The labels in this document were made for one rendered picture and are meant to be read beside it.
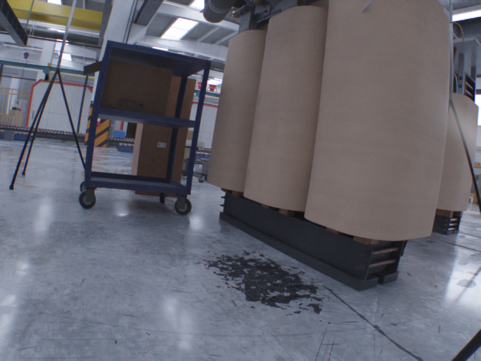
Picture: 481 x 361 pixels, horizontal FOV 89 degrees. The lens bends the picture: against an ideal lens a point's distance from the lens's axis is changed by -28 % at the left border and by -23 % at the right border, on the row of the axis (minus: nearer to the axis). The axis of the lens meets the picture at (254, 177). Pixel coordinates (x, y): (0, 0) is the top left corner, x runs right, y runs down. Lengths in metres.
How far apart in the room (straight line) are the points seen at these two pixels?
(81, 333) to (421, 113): 1.06
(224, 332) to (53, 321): 0.38
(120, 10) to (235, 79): 10.80
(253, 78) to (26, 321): 1.43
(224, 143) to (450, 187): 1.77
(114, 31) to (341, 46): 11.21
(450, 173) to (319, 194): 1.71
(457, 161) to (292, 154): 1.70
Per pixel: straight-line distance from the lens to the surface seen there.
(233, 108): 1.66
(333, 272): 1.16
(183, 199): 1.83
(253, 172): 1.38
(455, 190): 2.64
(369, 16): 1.07
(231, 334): 0.72
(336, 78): 1.07
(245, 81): 1.66
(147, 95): 1.79
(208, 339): 0.69
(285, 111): 1.27
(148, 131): 2.35
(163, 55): 1.79
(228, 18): 2.35
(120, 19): 12.20
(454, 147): 2.62
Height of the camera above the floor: 0.39
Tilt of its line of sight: 4 degrees down
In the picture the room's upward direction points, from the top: 8 degrees clockwise
